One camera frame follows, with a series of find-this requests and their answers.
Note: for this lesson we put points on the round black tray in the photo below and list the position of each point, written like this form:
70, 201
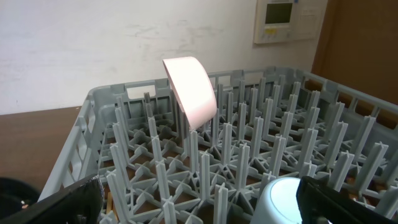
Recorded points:
16, 195

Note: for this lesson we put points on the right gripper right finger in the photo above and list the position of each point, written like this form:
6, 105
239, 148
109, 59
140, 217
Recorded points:
318, 202

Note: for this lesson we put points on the light blue cup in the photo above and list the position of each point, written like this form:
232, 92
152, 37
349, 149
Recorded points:
278, 203

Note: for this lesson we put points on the wooden chopstick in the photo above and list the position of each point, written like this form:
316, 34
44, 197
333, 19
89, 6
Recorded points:
109, 206

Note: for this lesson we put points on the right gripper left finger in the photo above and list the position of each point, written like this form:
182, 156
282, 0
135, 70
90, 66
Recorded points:
80, 202

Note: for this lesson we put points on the wall control panel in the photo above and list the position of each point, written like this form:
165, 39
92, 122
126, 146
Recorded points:
287, 20

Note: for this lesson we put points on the grey plastic dishwasher rack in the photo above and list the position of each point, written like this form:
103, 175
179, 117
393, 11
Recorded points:
271, 123

